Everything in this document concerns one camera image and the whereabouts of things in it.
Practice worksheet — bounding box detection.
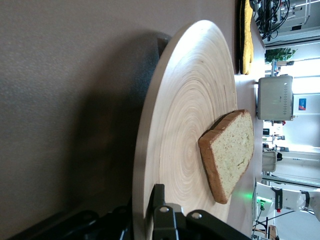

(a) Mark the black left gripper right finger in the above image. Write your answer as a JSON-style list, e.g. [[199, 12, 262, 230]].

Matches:
[[147, 184, 252, 240]]

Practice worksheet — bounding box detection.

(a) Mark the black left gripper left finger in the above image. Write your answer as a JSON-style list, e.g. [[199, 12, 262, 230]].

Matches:
[[9, 197, 133, 240]]

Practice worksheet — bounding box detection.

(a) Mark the bread slice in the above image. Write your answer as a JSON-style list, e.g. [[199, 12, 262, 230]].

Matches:
[[198, 109, 255, 205]]

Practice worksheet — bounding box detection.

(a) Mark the round wooden plate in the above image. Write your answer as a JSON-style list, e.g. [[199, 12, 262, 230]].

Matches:
[[131, 19, 238, 240]]

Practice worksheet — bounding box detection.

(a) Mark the beige chrome toaster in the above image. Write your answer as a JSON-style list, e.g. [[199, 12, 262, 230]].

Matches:
[[256, 74, 295, 121]]

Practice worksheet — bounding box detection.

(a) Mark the white basket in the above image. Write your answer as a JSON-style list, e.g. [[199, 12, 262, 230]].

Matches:
[[262, 148, 279, 173]]

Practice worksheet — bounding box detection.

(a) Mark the green potted plant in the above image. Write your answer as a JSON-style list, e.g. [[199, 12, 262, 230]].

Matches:
[[265, 47, 298, 64]]

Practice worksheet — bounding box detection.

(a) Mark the yellow quilted oven mitt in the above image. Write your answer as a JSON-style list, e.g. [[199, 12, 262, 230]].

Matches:
[[236, 0, 254, 76]]

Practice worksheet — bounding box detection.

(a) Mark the blue red wall sign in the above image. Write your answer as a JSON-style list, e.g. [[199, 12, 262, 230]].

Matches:
[[298, 97, 309, 111]]

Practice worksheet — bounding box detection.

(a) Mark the black cable bundle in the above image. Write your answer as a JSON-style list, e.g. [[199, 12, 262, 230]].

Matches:
[[252, 0, 292, 42]]

